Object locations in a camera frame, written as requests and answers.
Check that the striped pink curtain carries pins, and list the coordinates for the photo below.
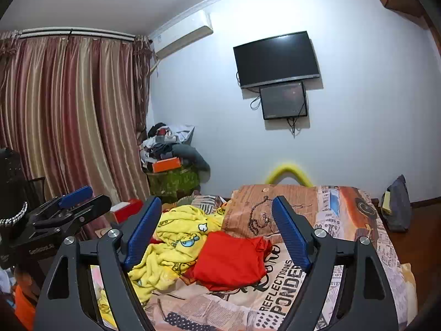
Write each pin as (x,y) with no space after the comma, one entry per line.
(69,117)

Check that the white curtain rail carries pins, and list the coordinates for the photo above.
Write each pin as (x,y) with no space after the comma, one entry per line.
(75,33)

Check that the orange box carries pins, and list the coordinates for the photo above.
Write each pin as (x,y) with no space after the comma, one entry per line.
(166,164)

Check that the large wall television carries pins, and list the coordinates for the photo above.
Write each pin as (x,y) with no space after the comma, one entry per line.
(275,58)

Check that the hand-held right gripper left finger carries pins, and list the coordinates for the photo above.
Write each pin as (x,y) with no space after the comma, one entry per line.
(143,234)

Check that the yellow notepad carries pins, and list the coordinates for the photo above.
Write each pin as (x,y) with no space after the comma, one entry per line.
(386,202)

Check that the pile of clothes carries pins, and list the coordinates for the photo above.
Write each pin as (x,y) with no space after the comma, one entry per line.
(162,141)

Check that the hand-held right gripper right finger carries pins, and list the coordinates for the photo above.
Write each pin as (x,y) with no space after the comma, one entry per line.
(289,234)

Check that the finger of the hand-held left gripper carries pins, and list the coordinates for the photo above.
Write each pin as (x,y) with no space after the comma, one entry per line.
(77,194)
(89,210)

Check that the person's left forearm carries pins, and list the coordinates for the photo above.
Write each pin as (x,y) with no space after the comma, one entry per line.
(24,307)

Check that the small wall monitor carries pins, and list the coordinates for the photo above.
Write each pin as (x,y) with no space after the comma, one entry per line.
(282,101)

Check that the bed with newspaper print cover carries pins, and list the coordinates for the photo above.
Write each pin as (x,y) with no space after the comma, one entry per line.
(248,210)

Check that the yellow cartoon blanket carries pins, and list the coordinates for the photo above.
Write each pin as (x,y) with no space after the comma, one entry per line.
(172,224)

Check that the grey backpack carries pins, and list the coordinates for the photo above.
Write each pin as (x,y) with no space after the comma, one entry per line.
(399,207)

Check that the white air conditioner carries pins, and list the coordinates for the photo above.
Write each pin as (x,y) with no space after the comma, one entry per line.
(182,34)

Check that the red zip jacket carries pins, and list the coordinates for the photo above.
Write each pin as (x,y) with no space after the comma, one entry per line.
(227,258)

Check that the grey cushion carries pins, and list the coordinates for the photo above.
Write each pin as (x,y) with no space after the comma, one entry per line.
(193,155)

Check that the yellow foam tube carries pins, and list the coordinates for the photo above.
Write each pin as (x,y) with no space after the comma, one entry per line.
(287,169)

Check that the red box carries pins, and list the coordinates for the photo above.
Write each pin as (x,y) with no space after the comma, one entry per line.
(127,210)

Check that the green patterned cloth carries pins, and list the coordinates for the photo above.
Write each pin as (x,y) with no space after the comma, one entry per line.
(172,182)

